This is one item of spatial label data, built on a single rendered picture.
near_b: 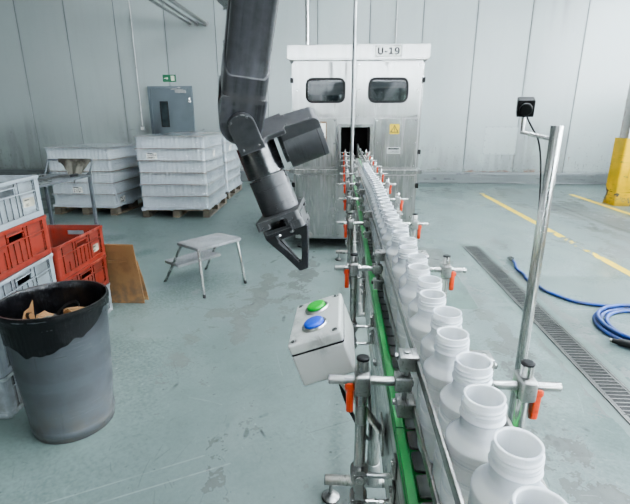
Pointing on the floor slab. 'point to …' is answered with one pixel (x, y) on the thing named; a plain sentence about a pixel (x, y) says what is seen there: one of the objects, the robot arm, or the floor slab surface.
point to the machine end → (397, 113)
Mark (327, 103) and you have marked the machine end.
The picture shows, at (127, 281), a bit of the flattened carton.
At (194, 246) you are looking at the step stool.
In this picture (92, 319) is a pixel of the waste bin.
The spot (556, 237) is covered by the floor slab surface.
